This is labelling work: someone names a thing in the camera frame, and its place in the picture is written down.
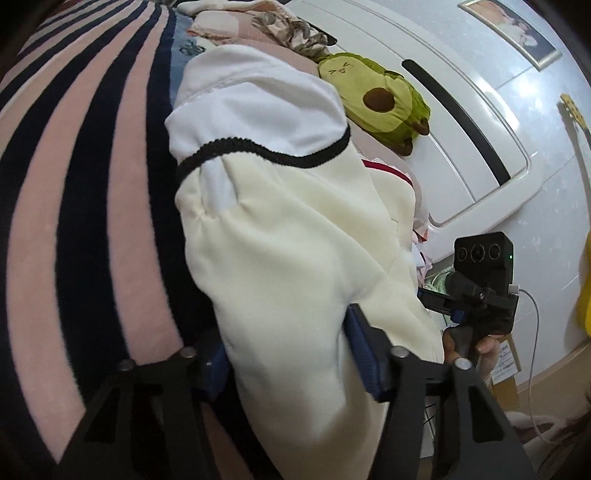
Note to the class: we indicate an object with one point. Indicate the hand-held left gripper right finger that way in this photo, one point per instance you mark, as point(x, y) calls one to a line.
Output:
point(364, 353)

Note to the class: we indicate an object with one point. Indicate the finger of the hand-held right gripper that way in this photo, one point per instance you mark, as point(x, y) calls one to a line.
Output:
point(436, 300)

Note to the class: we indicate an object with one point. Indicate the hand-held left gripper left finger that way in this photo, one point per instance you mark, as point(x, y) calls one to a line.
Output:
point(214, 367)

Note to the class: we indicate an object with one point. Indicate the cream dress with white collar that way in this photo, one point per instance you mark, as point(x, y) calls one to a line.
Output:
point(286, 258)

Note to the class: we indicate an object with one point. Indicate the person's right hand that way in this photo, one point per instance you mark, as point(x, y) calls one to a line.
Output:
point(487, 348)

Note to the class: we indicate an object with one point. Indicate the pink white cloth heap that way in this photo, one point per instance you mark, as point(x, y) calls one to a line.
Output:
point(427, 249)

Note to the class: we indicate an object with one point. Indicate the cardboard box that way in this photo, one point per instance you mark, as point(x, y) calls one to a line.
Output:
point(505, 374)

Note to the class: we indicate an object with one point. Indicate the yellow object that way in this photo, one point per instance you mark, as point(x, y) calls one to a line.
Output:
point(585, 286)

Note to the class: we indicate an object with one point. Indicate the white cloth with red trim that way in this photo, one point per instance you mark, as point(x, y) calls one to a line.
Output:
point(392, 177)

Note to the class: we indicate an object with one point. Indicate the fluffy beige slipper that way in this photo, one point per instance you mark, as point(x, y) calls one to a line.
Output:
point(540, 431)

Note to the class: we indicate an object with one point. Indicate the white headboard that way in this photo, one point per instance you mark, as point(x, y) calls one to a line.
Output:
point(452, 115)

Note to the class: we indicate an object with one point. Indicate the green avocado plush toy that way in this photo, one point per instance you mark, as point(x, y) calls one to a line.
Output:
point(374, 97)

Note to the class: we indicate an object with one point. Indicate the striped blanket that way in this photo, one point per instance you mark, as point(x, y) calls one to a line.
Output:
point(83, 184)

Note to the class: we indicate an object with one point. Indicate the framed photo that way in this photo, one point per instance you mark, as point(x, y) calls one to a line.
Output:
point(512, 30)

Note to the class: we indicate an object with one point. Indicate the beige quilted pillow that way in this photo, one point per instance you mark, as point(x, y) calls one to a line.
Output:
point(277, 48)

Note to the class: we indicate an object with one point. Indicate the leopard print cloth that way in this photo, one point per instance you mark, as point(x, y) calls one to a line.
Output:
point(295, 32)

